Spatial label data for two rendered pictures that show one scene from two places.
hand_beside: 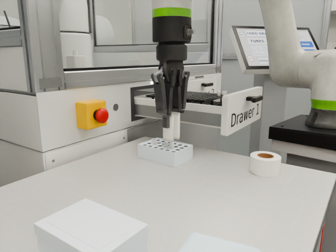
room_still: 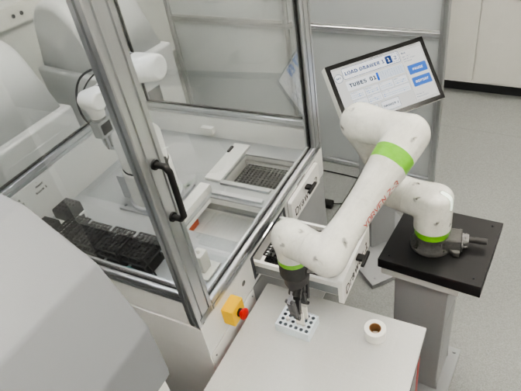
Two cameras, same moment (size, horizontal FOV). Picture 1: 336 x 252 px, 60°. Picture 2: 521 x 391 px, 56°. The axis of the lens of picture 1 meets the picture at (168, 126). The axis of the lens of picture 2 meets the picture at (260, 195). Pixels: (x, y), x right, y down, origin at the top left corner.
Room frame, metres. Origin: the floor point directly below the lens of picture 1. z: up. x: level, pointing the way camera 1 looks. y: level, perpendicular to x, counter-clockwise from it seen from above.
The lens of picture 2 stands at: (-0.27, 0.08, 2.15)
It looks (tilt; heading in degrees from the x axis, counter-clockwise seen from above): 38 degrees down; 359
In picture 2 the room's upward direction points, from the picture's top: 11 degrees counter-clockwise
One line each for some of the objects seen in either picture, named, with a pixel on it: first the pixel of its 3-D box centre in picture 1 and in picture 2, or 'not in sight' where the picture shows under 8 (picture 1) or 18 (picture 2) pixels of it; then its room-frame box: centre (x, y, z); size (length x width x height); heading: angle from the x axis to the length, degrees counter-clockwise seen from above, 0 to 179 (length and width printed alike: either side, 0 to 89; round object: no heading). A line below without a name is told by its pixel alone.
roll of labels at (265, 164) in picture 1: (264, 163); (374, 331); (0.65, -0.23, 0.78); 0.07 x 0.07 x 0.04
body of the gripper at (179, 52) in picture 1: (171, 63); (296, 282); (0.72, -0.01, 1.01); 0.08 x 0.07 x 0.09; 143
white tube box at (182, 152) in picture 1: (165, 151); (297, 323); (0.75, 0.01, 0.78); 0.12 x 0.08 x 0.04; 53
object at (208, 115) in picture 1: (185, 105); (299, 250); (0.99, -0.06, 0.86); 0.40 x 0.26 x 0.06; 55
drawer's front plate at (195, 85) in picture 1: (200, 91); (304, 192); (1.32, -0.15, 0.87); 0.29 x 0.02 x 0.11; 145
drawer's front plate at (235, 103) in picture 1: (243, 108); (354, 262); (0.88, -0.23, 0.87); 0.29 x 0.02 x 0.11; 145
